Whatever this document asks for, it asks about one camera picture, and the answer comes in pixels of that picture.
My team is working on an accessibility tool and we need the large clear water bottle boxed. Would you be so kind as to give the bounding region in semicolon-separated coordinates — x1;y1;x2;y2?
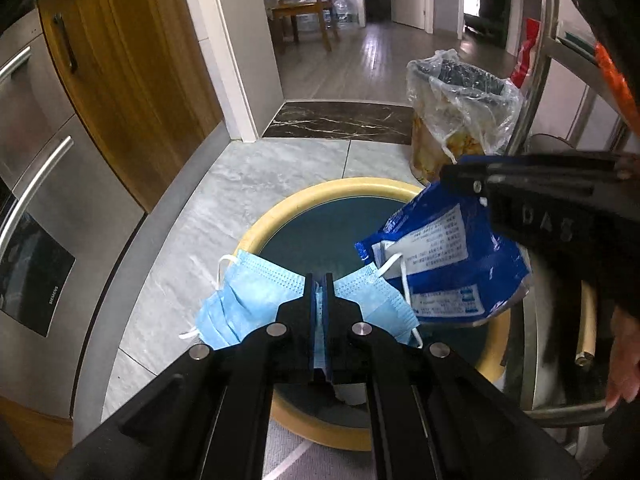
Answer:
332;0;359;27

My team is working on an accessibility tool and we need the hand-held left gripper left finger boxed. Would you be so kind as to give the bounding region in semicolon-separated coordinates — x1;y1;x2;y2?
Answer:
52;273;319;480

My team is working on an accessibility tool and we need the black cabinet handle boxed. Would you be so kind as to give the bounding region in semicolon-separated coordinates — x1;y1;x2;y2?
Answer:
52;12;79;74

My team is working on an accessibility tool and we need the bamboo stick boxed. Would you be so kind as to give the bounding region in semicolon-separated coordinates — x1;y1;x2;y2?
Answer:
573;280;599;369

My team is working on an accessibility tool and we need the trash can with clear liner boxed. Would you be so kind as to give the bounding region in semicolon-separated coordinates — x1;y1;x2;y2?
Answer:
405;48;524;187

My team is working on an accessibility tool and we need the stainless steel built-in oven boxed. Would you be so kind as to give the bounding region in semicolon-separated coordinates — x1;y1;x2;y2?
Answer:
0;10;147;420

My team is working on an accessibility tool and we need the chrome metal rack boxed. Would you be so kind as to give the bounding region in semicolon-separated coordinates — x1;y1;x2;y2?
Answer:
500;0;640;428

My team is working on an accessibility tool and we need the blue snack bag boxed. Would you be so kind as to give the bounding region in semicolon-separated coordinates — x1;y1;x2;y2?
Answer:
354;179;534;329

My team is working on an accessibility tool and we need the pack of water bottles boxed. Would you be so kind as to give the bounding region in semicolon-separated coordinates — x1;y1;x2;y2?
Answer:
297;10;332;32

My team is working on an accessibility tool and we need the tall wooden cabinet door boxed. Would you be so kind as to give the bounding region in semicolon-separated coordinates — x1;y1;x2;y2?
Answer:
37;0;224;214

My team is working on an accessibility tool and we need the wooden chair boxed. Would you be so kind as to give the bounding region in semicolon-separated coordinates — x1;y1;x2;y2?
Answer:
270;0;342;54

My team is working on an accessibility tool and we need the grey striped floor mat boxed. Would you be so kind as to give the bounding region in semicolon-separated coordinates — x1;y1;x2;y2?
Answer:
259;416;382;480

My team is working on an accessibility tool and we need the dark marble door threshold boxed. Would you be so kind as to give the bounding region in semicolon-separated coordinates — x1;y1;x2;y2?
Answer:
262;101;416;146

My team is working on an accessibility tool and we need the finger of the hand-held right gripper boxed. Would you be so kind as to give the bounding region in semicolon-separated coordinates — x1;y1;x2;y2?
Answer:
439;152;639;197

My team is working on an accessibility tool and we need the red plastic bag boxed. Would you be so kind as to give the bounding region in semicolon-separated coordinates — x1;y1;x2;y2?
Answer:
509;17;544;89

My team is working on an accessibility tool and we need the blue face mask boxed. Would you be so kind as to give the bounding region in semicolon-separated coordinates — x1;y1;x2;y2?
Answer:
179;248;426;353

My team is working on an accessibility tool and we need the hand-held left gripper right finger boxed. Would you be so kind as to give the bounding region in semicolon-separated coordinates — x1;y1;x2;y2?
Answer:
323;273;584;480

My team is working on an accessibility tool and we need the white door frame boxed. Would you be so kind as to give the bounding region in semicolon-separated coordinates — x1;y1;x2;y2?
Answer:
180;0;287;144

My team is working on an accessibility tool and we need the person's right hand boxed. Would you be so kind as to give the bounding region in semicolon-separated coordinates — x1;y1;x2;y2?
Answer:
603;304;640;414

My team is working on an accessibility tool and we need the orange mesh strip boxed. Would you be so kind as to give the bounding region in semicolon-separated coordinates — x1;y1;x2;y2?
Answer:
594;42;640;135

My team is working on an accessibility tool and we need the teal bin with yellow rim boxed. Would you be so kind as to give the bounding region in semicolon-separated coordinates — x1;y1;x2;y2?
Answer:
239;177;514;454

